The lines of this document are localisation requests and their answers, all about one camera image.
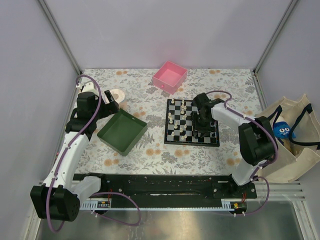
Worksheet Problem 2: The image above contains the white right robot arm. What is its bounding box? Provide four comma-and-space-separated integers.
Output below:
191, 93, 278, 198

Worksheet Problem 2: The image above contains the blue cartoon face package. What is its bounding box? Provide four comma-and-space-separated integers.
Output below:
272, 120, 291, 139

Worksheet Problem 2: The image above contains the floral patterned table mat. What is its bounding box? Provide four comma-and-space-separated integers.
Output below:
76, 69, 262, 175

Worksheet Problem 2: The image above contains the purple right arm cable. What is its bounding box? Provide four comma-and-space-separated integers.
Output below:
206, 90, 279, 217

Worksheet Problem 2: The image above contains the white slotted cable duct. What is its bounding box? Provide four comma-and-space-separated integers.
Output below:
79, 199, 112, 211

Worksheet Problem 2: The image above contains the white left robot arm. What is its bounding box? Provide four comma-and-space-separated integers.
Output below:
30, 83, 119, 222

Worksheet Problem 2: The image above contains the aluminium rail frame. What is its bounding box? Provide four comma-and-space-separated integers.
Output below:
255, 181, 305, 201

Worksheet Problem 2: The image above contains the green plastic tray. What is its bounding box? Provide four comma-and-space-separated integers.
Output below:
97, 108, 148, 157

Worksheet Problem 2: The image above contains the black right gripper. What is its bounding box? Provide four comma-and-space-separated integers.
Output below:
192, 112, 212, 139

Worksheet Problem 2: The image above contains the pink toilet paper roll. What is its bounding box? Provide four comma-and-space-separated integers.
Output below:
110, 88, 128, 110

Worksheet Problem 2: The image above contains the pink plastic box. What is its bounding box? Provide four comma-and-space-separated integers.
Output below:
152, 61, 188, 95

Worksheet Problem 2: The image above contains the black white chess board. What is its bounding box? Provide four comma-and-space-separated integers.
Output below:
164, 99, 220, 147

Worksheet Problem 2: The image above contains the cream canvas tote bag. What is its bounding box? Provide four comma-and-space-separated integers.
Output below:
257, 94, 320, 184

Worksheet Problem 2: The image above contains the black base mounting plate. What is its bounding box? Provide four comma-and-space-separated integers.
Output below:
72, 173, 257, 209

